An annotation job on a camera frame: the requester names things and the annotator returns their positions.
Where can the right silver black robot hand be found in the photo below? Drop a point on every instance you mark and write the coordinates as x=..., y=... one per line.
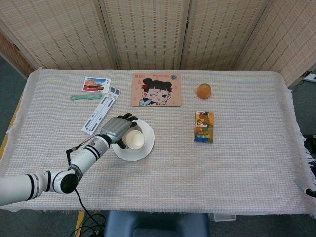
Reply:
x=309, y=192

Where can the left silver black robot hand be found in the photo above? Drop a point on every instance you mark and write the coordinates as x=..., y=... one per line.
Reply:
x=116, y=128

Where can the white paper cup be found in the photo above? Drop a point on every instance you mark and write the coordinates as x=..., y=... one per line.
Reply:
x=135, y=139

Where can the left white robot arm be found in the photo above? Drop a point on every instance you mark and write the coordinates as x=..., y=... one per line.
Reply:
x=86, y=155

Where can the white paper plate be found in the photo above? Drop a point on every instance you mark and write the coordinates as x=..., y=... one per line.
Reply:
x=145, y=151

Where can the pale blue folding stand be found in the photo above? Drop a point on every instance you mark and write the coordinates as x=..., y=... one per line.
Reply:
x=100, y=112

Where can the green plastic comb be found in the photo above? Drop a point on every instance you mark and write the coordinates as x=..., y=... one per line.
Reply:
x=84, y=97

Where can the palace photo postcard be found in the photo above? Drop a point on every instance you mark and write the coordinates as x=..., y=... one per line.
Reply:
x=95, y=84

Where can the cartoon girl mouse pad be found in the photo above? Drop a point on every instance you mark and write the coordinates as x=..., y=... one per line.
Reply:
x=156, y=90

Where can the colourful printed carton box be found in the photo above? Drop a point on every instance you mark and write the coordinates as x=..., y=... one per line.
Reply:
x=203, y=127

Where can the clear plastic box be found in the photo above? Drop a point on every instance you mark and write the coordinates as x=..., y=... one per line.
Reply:
x=222, y=216

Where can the white woven tablecloth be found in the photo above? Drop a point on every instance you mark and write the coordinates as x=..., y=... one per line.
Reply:
x=197, y=172

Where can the orange fruit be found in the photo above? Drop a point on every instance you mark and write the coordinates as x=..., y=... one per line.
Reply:
x=204, y=91

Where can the beige woven folding screen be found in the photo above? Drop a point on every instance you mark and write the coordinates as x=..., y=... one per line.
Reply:
x=148, y=32

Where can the blue chair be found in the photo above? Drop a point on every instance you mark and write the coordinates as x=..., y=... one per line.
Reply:
x=153, y=224

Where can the white power strip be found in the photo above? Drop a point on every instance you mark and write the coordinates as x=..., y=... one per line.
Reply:
x=310, y=78

